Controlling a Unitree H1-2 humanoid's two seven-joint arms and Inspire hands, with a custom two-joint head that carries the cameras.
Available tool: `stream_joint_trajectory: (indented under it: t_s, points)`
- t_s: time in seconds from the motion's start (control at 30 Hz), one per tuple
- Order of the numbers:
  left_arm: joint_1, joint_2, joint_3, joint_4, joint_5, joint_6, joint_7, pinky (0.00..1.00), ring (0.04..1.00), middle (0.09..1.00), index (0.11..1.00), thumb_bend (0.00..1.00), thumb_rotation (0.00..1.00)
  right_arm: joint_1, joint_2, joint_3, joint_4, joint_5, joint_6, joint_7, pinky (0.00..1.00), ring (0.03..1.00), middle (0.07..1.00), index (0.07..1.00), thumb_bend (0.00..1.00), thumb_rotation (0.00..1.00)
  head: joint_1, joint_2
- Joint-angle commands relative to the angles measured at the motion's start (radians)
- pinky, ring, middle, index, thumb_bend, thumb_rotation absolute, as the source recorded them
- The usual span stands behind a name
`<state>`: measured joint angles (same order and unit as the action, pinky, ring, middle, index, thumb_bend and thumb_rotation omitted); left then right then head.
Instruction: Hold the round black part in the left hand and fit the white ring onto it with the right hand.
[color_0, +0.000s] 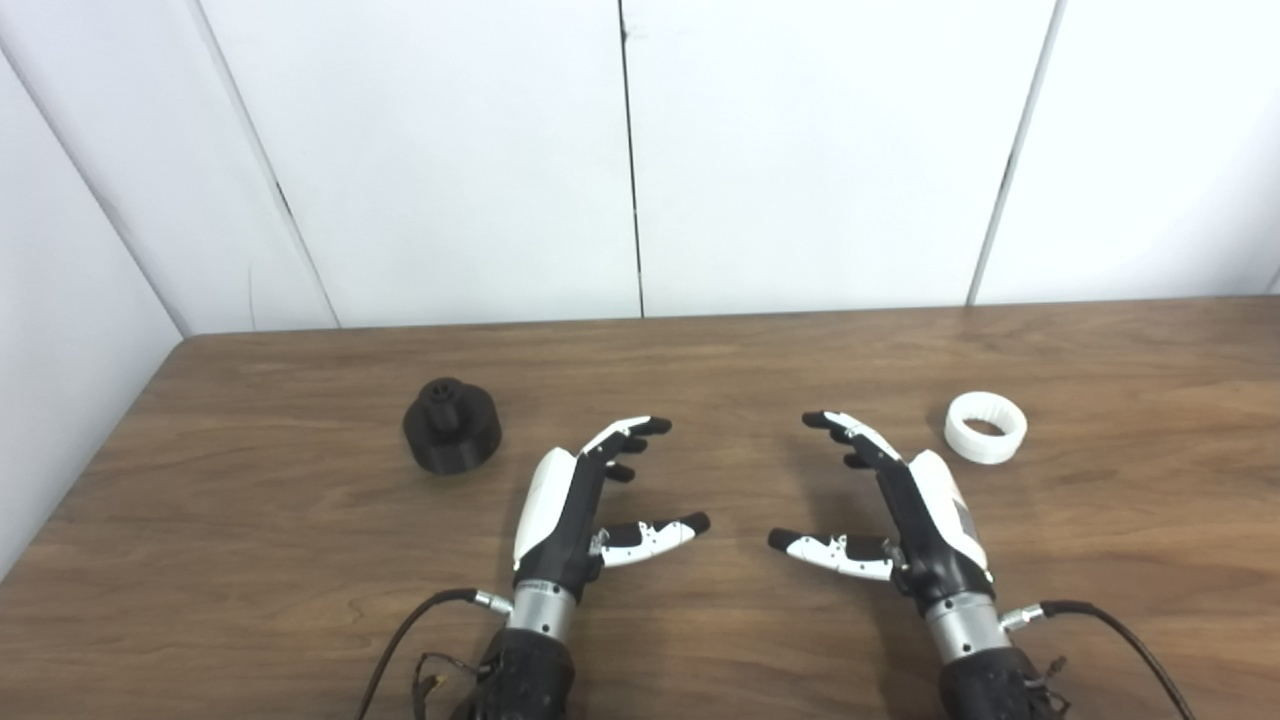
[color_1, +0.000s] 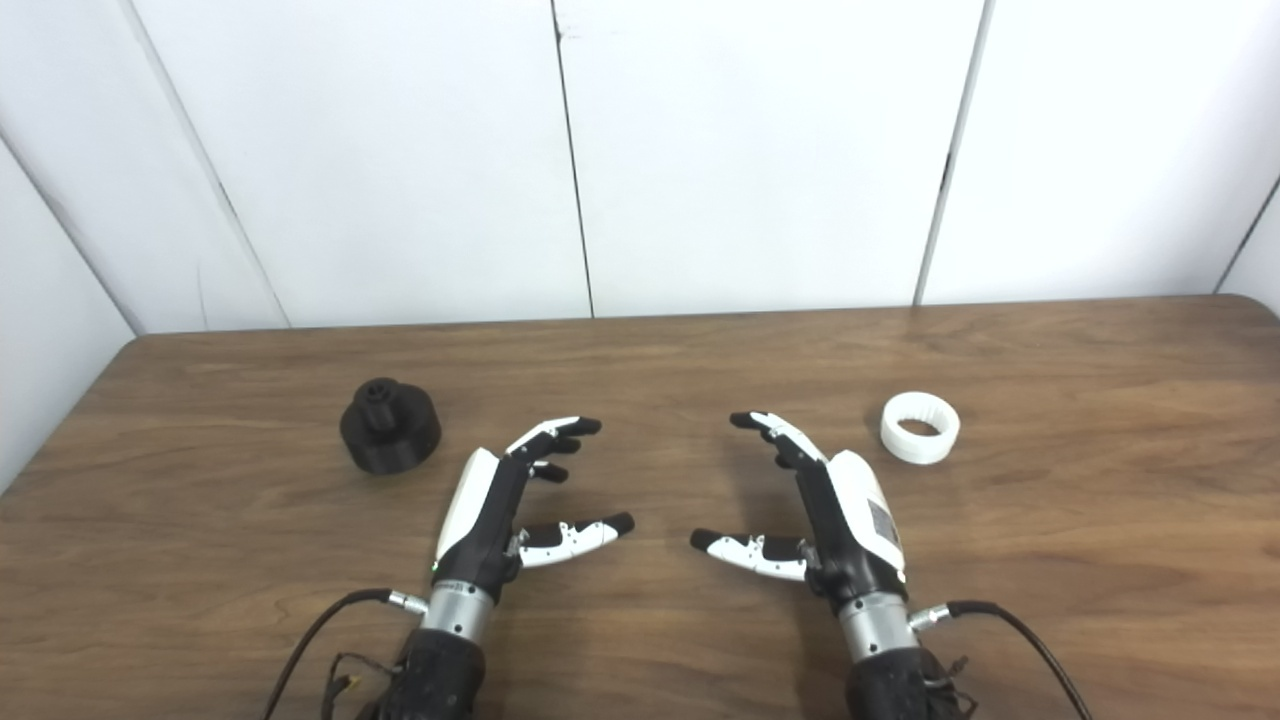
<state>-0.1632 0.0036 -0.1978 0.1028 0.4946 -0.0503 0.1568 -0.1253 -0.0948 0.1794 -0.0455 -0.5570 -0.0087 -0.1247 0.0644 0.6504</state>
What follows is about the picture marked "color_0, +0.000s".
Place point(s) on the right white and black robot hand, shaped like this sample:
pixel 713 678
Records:
pixel 930 520

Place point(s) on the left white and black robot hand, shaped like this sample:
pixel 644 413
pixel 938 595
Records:
pixel 560 510

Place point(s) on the round black part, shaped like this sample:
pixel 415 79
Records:
pixel 451 425

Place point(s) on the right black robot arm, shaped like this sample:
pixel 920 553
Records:
pixel 985 665

